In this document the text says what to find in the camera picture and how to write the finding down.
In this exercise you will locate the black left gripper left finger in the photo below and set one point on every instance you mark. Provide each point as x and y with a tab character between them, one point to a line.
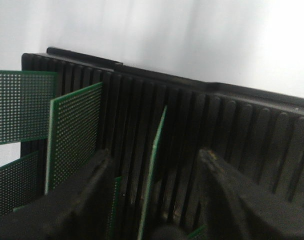
78	209

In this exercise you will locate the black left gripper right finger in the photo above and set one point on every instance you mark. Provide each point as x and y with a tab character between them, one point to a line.
234	208

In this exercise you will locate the green perforated circuit board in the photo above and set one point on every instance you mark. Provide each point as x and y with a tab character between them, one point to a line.
18	183
113	212
25	98
150	177
73	132

